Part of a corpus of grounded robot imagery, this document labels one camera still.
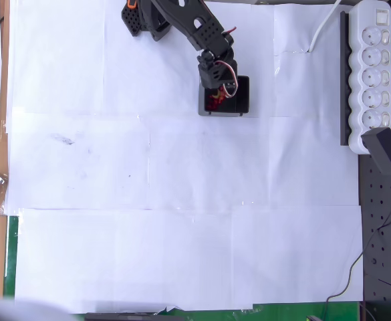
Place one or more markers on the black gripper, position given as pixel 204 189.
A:
pixel 211 85

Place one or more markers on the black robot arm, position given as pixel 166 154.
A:
pixel 195 23

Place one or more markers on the black open box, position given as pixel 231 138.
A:
pixel 243 97

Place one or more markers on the white paper table cover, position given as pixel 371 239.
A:
pixel 215 234

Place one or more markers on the black power adapter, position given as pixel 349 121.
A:
pixel 382 150

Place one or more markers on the black pegboard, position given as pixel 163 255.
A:
pixel 385 234

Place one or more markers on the black flat device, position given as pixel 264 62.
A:
pixel 131 317

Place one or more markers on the green cutting mat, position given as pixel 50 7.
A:
pixel 11 254

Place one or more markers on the blurry grey object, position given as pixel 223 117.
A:
pixel 8 309

